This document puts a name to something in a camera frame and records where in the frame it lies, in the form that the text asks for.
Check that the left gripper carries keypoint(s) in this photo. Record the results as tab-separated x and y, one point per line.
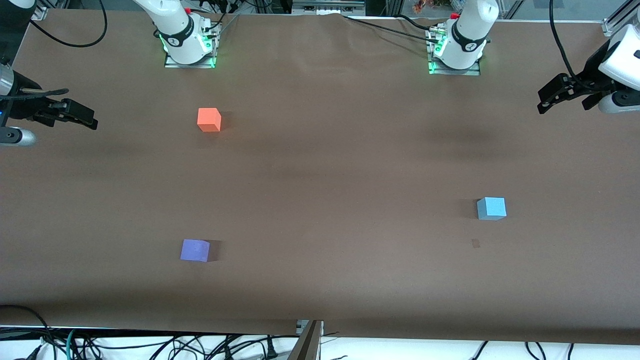
593	70

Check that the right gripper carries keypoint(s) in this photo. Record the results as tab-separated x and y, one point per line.
25	107

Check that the blue foam block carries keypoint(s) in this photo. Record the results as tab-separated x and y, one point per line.
492	207

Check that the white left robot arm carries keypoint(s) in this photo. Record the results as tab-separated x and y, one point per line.
467	30

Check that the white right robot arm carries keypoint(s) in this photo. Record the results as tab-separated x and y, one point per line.
175	25

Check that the orange foam block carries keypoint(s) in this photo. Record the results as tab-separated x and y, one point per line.
209	120

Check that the purple foam block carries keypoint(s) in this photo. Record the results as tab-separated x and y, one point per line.
194	250

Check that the orange background object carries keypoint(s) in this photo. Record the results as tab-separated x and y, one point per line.
420	6

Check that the aluminium background profile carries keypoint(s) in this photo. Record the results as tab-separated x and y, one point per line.
395	6

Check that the brown paper table cover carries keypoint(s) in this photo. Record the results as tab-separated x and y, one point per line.
325	150

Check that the black power plug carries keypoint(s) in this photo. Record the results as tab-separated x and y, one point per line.
270	351

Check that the aluminium frame profile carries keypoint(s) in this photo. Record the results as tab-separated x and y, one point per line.
612	22

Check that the small aluminium corner bracket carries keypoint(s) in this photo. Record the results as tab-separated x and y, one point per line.
39	14

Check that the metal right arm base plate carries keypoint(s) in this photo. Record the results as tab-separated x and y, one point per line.
190	65

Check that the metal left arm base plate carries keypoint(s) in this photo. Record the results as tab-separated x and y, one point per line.
455	72

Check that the grey metal background frame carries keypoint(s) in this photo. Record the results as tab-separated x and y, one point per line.
327	7

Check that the aluminium post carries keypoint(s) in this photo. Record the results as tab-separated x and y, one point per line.
307	345

